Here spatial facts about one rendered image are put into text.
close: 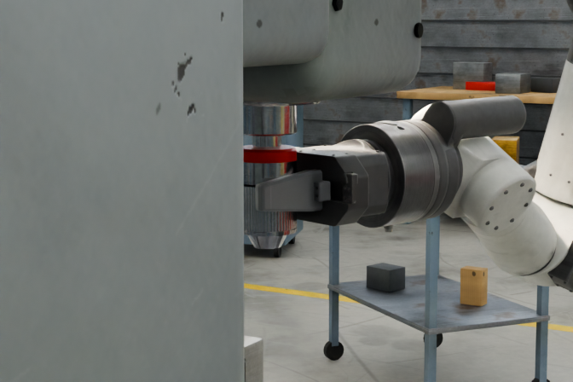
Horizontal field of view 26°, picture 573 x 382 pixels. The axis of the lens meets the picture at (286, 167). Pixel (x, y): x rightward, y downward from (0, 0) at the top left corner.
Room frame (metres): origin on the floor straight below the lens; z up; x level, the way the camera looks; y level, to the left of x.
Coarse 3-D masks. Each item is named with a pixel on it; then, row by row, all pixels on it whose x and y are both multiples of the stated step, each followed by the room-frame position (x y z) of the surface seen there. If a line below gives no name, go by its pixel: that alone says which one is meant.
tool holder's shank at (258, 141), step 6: (252, 138) 0.97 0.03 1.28; (258, 138) 0.96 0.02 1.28; (264, 138) 0.96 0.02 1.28; (270, 138) 0.96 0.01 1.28; (276, 138) 0.96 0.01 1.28; (252, 144) 0.97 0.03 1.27; (258, 144) 0.96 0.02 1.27; (264, 144) 0.96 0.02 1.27; (270, 144) 0.96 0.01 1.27; (276, 144) 0.96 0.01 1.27
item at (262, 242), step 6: (252, 240) 0.96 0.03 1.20; (258, 240) 0.96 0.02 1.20; (264, 240) 0.95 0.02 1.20; (270, 240) 0.95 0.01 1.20; (276, 240) 0.96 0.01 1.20; (282, 240) 0.96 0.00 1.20; (258, 246) 0.96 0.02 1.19; (264, 246) 0.96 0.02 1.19; (270, 246) 0.96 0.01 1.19; (276, 246) 0.96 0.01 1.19
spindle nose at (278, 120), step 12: (252, 108) 0.95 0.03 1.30; (264, 108) 0.95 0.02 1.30; (276, 108) 0.95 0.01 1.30; (288, 108) 0.95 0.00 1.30; (252, 120) 0.95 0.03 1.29; (264, 120) 0.95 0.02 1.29; (276, 120) 0.95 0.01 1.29; (288, 120) 0.95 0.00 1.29; (252, 132) 0.95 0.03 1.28; (264, 132) 0.95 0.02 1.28; (276, 132) 0.95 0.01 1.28; (288, 132) 0.95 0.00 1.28
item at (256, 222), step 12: (252, 168) 0.95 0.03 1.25; (264, 168) 0.95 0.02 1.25; (276, 168) 0.95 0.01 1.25; (288, 168) 0.95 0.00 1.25; (252, 180) 0.95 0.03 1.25; (264, 180) 0.95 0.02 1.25; (252, 192) 0.95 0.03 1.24; (252, 204) 0.95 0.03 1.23; (252, 216) 0.95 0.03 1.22; (264, 216) 0.95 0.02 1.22; (276, 216) 0.95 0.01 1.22; (288, 216) 0.95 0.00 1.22; (252, 228) 0.95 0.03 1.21; (264, 228) 0.95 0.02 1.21; (276, 228) 0.95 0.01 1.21; (288, 228) 0.95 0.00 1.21
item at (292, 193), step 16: (288, 176) 0.95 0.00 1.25; (304, 176) 0.95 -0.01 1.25; (320, 176) 0.96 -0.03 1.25; (256, 192) 0.93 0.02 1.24; (272, 192) 0.93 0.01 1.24; (288, 192) 0.94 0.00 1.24; (304, 192) 0.95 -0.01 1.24; (320, 192) 0.95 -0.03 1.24; (256, 208) 0.93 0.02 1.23; (272, 208) 0.93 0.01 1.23; (288, 208) 0.94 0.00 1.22; (304, 208) 0.95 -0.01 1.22; (320, 208) 0.96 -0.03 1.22
